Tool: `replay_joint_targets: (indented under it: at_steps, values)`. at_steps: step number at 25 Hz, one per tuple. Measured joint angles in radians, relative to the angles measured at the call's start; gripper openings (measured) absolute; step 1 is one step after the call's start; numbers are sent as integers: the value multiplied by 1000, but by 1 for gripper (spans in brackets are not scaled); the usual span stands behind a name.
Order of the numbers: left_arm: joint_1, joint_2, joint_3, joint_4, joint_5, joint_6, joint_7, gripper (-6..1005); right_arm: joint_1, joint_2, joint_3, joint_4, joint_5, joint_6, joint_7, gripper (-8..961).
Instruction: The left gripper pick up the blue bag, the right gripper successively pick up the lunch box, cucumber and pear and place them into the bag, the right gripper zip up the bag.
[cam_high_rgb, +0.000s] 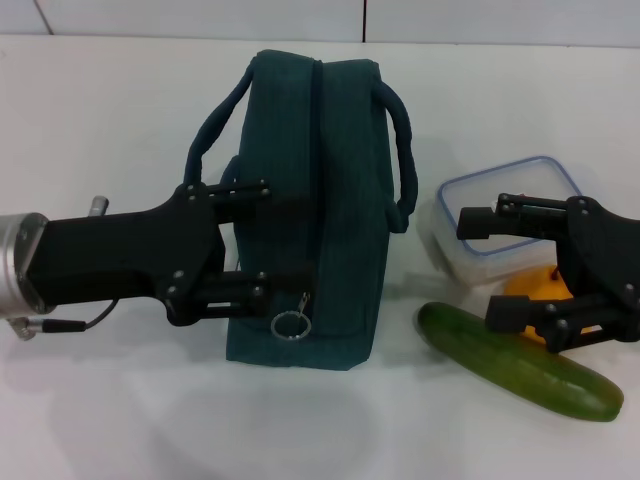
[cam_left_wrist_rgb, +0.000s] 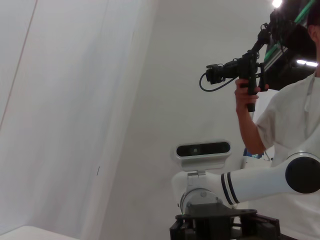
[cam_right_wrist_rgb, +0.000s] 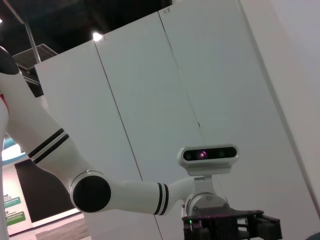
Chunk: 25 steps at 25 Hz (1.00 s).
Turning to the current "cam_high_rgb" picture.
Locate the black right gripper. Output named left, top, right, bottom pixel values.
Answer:
left=456, top=192, right=640, bottom=354

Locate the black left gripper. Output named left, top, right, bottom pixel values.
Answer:
left=19, top=177, right=317, bottom=328

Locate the orange pear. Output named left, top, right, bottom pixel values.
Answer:
left=502, top=264, right=606, bottom=344

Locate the clear blue-rimmed food container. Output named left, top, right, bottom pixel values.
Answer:
left=432, top=155, right=589, bottom=301

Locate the dark blue fabric bag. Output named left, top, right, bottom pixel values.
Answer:
left=183, top=48, right=420, bottom=374

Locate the green cucumber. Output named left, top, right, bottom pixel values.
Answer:
left=417, top=301, right=625, bottom=424

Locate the silver zipper pull ring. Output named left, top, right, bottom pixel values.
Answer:
left=269, top=292, right=314, bottom=344

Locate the grey left arm cable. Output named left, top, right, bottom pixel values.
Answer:
left=8, top=298, right=120, bottom=342

